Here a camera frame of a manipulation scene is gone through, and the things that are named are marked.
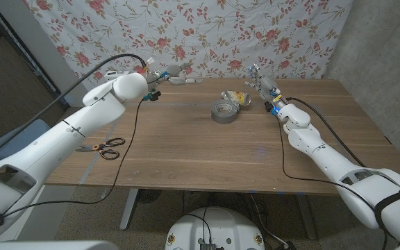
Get white power strip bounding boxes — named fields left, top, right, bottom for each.
left=103, top=70, right=131, bottom=81

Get grey floor cable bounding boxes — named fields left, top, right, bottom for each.
left=248, top=193, right=291, bottom=250

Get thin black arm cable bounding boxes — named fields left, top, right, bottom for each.
left=0, top=99, right=145, bottom=223
left=275, top=114, right=390, bottom=250

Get grey duct tape roll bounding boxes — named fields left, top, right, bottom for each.
left=210, top=99, right=240, bottom=125

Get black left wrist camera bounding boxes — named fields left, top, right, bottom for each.
left=143, top=90, right=162, bottom=102

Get floral backdrop cloth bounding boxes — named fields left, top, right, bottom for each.
left=22, top=0, right=354, bottom=97

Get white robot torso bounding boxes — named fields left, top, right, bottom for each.
left=165, top=206, right=266, bottom=250

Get white table leg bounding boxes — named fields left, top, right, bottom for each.
left=119, top=188, right=140, bottom=232

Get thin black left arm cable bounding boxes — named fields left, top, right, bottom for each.
left=0, top=99, right=145, bottom=223

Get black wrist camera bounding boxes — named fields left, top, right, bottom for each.
left=143, top=90, right=162, bottom=102
left=264, top=100, right=278, bottom=115

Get grey table leg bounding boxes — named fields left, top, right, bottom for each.
left=295, top=194, right=319, bottom=241

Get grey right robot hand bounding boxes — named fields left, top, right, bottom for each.
left=244, top=63, right=288, bottom=111

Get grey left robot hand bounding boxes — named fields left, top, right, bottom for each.
left=151, top=62, right=203, bottom=87

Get clear plastic bottle yellow label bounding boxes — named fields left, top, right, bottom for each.
left=219, top=90, right=252, bottom=109

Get scissors orange black handles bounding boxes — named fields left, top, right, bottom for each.
left=74, top=137, right=126, bottom=160

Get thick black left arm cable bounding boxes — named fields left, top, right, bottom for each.
left=0, top=53, right=148, bottom=166

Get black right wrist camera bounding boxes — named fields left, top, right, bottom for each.
left=264, top=100, right=278, bottom=115

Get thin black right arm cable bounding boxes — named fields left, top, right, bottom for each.
left=275, top=114, right=390, bottom=250

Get black round disc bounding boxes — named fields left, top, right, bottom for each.
left=136, top=189, right=163, bottom=204

